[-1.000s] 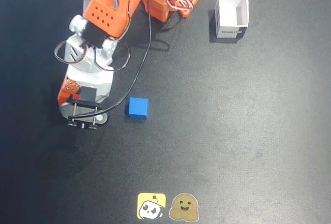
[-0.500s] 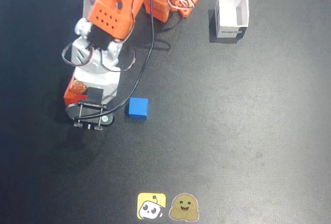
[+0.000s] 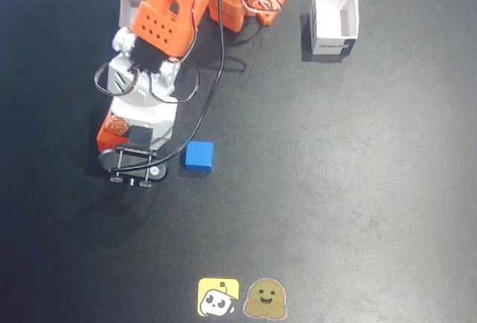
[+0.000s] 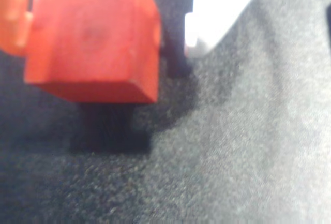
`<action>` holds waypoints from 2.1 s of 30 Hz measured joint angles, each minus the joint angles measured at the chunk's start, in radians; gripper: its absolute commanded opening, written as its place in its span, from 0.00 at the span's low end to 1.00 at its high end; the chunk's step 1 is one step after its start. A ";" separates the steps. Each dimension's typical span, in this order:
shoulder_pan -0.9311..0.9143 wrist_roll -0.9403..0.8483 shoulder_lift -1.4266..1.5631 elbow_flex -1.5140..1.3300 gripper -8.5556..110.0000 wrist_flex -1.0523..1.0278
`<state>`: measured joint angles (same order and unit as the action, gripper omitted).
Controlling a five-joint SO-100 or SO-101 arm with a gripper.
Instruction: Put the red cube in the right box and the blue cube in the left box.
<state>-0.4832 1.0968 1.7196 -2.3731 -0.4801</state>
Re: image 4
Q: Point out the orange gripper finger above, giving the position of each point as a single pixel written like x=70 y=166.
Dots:
x=13 y=14

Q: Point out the red cube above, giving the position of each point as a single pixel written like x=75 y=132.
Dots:
x=90 y=40

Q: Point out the dark grey felt mat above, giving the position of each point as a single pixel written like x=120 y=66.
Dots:
x=232 y=143

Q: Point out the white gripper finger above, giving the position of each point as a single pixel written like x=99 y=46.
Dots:
x=214 y=6

